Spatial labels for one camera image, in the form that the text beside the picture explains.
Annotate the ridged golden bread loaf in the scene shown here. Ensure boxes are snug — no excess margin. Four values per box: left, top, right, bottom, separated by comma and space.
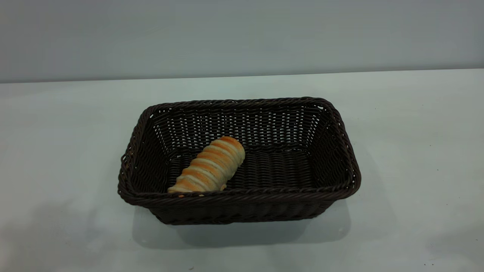
167, 136, 246, 194

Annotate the dark brown woven basket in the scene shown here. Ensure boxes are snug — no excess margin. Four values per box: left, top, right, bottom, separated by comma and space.
118, 97, 361, 226

